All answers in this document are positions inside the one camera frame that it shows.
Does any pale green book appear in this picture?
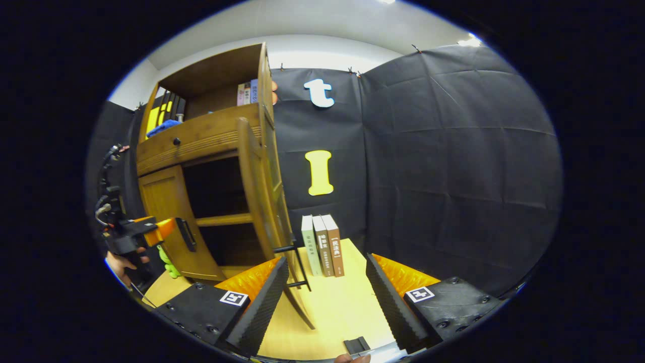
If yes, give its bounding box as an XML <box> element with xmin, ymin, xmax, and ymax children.
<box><xmin>301</xmin><ymin>215</ymin><xmax>324</xmax><ymax>277</ymax></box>

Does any green toy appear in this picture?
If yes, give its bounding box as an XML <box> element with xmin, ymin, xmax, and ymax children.
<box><xmin>157</xmin><ymin>246</ymin><xmax>182</xmax><ymax>279</ymax></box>

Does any blue towel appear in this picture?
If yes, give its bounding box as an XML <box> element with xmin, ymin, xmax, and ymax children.
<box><xmin>146</xmin><ymin>119</ymin><xmax>183</xmax><ymax>138</ymax></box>

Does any grey-brown book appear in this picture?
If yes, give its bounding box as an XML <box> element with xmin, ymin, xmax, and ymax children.
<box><xmin>312</xmin><ymin>215</ymin><xmax>335</xmax><ymax>278</ymax></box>

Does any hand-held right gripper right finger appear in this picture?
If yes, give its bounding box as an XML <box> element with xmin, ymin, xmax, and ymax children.
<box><xmin>365</xmin><ymin>253</ymin><xmax>505</xmax><ymax>354</ymax></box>

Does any wooden drawer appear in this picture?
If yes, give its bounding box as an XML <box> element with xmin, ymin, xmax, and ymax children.
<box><xmin>136</xmin><ymin>103</ymin><xmax>263</xmax><ymax>177</ymax></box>

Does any wooden double-door shoe cabinet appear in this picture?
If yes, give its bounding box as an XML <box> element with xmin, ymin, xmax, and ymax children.
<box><xmin>136</xmin><ymin>42</ymin><xmax>315</xmax><ymax>331</ymax></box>

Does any black door handle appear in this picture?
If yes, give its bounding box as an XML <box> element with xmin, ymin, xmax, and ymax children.
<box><xmin>274</xmin><ymin>244</ymin><xmax>312</xmax><ymax>291</ymax></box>
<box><xmin>175</xmin><ymin>218</ymin><xmax>197</xmax><ymax>253</ymax></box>

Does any wooden shoe cabinet door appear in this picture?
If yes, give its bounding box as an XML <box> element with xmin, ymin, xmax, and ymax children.
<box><xmin>236</xmin><ymin>117</ymin><xmax>315</xmax><ymax>331</ymax></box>
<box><xmin>139</xmin><ymin>165</ymin><xmax>227</xmax><ymax>281</ymax></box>

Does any black backdrop cloth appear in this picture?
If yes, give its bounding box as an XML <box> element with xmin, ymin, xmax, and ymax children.
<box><xmin>86</xmin><ymin>44</ymin><xmax>562</xmax><ymax>298</ymax></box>

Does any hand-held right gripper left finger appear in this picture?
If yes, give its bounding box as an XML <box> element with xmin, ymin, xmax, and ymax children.
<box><xmin>153</xmin><ymin>257</ymin><xmax>290</xmax><ymax>357</ymax></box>

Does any brown book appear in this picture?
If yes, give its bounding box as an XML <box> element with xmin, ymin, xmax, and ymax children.
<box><xmin>321</xmin><ymin>214</ymin><xmax>346</xmax><ymax>278</ymax></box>

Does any wooden inner shelf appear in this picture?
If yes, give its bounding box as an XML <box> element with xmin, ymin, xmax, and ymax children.
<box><xmin>196</xmin><ymin>213</ymin><xmax>254</xmax><ymax>227</ymax></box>

